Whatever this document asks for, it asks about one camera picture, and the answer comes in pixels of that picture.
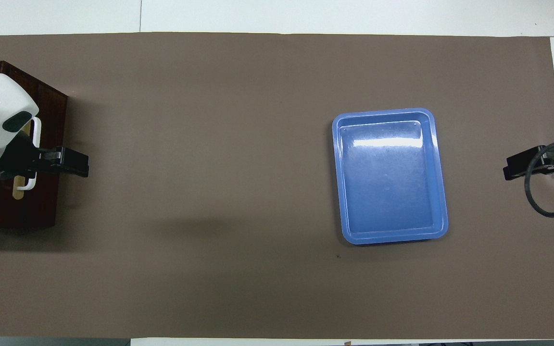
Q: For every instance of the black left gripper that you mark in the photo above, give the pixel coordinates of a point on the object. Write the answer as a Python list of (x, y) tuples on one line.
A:
[(19, 161)]

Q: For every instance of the brown table mat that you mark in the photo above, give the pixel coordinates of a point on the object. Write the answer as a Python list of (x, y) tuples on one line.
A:
[(209, 144)]

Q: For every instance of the blue plastic tray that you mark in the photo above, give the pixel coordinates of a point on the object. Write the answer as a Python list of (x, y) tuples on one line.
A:
[(387, 182)]

